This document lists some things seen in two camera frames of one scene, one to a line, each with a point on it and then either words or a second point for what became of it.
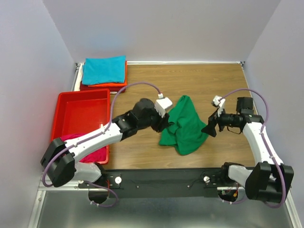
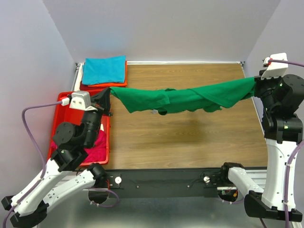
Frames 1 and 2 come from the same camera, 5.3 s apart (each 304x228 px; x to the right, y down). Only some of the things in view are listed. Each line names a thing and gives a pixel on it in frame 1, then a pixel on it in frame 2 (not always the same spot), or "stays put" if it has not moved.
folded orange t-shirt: (115, 84) stays put
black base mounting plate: (163, 184) stays put
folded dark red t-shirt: (113, 89) stays put
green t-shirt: (188, 132) -> (212, 97)
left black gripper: (162, 122) -> (101, 102)
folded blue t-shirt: (99, 70) stays put
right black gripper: (210, 128) -> (259, 81)
